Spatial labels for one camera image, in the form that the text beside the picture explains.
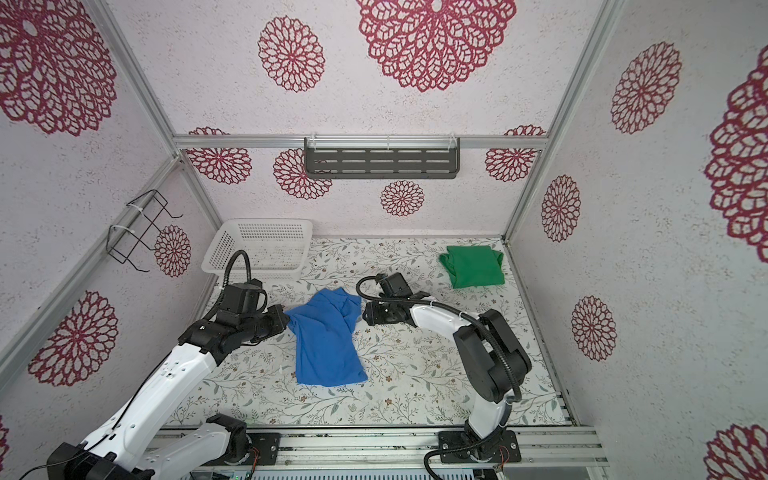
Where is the black wire wall rack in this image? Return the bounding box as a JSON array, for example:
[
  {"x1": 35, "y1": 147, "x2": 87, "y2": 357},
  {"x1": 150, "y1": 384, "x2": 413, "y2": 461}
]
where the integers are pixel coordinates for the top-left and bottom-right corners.
[{"x1": 104, "y1": 189, "x2": 183, "y2": 274}]

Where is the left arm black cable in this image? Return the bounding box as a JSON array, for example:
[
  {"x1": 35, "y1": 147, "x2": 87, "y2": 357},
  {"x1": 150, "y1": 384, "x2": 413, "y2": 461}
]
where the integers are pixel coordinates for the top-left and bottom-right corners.
[{"x1": 17, "y1": 250, "x2": 269, "y2": 480}]

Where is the blue tank top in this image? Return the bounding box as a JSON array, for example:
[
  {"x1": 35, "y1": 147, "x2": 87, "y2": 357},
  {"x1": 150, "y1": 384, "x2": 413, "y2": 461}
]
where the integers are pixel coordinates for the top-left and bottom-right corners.
[{"x1": 287, "y1": 289, "x2": 368, "y2": 387}]

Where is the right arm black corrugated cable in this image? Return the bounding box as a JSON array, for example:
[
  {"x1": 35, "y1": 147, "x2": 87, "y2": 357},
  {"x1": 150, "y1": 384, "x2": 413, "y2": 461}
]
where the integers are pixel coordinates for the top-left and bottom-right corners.
[{"x1": 355, "y1": 274, "x2": 524, "y2": 404}]

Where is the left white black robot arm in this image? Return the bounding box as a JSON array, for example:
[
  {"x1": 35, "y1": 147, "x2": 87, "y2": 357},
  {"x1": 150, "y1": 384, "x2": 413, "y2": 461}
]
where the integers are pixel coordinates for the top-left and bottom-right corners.
[{"x1": 45, "y1": 279, "x2": 289, "y2": 479}]

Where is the white plastic basket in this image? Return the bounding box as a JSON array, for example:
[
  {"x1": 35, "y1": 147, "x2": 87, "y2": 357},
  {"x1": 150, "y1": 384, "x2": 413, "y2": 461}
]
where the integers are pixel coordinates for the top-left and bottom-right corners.
[{"x1": 201, "y1": 219, "x2": 313, "y2": 281}]

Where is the green tank top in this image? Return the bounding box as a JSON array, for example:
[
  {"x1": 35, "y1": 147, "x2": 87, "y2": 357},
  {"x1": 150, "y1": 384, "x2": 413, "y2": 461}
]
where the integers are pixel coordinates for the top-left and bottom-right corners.
[{"x1": 438, "y1": 245, "x2": 505, "y2": 289}]

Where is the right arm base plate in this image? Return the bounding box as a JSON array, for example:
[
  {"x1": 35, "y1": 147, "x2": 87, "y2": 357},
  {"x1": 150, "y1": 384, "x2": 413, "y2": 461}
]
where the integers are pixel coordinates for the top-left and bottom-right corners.
[{"x1": 438, "y1": 429, "x2": 522, "y2": 464}]

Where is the aluminium front rail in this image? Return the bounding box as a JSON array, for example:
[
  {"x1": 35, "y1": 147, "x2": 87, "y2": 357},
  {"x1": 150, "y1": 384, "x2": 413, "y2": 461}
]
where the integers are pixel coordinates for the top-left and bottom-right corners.
[{"x1": 104, "y1": 427, "x2": 613, "y2": 475}]

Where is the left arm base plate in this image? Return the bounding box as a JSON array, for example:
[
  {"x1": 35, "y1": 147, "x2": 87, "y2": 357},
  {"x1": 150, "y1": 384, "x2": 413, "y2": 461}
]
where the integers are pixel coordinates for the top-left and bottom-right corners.
[{"x1": 240, "y1": 432, "x2": 282, "y2": 468}]

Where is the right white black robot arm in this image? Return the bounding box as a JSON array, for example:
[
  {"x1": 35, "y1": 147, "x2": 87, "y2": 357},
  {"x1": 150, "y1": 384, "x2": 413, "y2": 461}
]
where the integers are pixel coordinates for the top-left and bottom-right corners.
[{"x1": 355, "y1": 272, "x2": 532, "y2": 442}]

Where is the grey metal wall shelf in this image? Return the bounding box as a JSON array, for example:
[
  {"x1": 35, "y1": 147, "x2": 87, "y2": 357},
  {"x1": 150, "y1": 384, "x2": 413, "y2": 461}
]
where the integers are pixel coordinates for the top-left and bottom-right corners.
[{"x1": 303, "y1": 137, "x2": 460, "y2": 180}]

